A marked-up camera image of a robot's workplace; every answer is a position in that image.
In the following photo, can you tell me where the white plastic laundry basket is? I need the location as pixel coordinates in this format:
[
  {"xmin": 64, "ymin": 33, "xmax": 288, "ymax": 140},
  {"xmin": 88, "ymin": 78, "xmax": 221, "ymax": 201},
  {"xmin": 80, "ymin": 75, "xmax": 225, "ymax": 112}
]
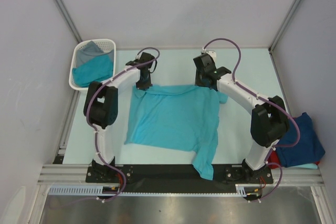
[{"xmin": 68, "ymin": 39, "xmax": 116, "ymax": 92}]

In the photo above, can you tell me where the red folded shirt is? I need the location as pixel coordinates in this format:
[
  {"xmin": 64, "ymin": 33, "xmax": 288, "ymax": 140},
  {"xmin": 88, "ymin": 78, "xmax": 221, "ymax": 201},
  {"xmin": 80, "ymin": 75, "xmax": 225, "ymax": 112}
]
[{"xmin": 268, "ymin": 151, "xmax": 320, "ymax": 169}]

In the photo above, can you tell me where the teal shirt in basket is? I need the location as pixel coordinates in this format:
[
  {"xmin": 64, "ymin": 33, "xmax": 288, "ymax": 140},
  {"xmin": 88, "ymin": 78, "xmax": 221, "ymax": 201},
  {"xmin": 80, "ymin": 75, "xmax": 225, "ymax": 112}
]
[{"xmin": 72, "ymin": 55, "xmax": 113, "ymax": 88}]

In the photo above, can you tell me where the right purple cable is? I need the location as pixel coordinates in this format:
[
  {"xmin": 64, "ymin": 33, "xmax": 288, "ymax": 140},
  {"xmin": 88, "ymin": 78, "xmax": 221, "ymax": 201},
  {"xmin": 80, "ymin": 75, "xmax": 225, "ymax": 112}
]
[{"xmin": 202, "ymin": 37, "xmax": 301, "ymax": 204}]

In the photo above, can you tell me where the white slotted cable duct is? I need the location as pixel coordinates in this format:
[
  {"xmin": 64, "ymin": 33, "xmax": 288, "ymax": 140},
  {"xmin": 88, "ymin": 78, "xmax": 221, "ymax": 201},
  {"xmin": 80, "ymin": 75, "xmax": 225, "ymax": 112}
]
[{"xmin": 48, "ymin": 184, "xmax": 261, "ymax": 197}]

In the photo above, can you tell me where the purple cable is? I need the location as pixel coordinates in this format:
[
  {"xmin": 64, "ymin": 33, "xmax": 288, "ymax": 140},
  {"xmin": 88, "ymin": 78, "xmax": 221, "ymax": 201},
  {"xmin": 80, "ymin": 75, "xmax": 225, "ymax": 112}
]
[
  {"xmin": 202, "ymin": 37, "xmax": 301, "ymax": 204},
  {"xmin": 86, "ymin": 47, "xmax": 161, "ymax": 204}
]

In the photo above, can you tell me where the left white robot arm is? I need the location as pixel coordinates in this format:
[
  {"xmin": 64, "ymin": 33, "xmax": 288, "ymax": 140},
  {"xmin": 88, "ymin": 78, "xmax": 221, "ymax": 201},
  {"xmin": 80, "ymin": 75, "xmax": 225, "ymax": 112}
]
[{"xmin": 83, "ymin": 50, "xmax": 159, "ymax": 182}]

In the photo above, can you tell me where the grey shirt in basket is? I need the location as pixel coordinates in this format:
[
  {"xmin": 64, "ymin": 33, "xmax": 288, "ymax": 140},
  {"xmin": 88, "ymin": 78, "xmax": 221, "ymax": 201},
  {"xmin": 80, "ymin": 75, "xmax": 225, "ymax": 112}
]
[{"xmin": 76, "ymin": 41, "xmax": 104, "ymax": 67}]

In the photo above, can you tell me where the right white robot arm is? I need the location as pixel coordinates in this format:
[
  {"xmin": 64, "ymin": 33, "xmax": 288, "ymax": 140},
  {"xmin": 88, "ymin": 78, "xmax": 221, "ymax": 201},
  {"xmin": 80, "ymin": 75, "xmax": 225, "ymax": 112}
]
[{"xmin": 193, "ymin": 52, "xmax": 289, "ymax": 183}]

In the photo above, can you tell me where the light teal polo shirt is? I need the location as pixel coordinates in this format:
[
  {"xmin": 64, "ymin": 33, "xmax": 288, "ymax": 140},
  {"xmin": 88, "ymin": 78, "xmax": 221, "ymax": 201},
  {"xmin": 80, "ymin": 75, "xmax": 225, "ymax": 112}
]
[{"xmin": 125, "ymin": 85, "xmax": 228, "ymax": 180}]

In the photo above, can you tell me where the aluminium frame rail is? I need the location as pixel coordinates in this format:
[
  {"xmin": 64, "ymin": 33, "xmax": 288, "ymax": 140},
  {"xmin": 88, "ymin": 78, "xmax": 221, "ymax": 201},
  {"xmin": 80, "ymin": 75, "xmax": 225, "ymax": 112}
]
[{"xmin": 37, "ymin": 164, "xmax": 324, "ymax": 186}]

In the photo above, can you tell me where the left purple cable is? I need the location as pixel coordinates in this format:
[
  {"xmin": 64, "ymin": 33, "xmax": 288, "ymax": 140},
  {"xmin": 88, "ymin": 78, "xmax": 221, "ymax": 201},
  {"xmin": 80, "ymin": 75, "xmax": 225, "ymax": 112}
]
[{"xmin": 86, "ymin": 47, "xmax": 161, "ymax": 204}]

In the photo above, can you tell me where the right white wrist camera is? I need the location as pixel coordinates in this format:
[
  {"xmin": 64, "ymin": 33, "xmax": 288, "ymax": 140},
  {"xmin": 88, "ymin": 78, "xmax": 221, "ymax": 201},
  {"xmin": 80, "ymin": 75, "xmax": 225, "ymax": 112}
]
[{"xmin": 201, "ymin": 48, "xmax": 217, "ymax": 62}]

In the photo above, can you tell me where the navy blue folded shirt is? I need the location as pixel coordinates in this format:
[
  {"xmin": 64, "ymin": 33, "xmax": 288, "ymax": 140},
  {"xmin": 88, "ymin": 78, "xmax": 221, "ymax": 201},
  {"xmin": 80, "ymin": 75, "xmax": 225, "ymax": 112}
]
[{"xmin": 275, "ymin": 112, "xmax": 325, "ymax": 167}]

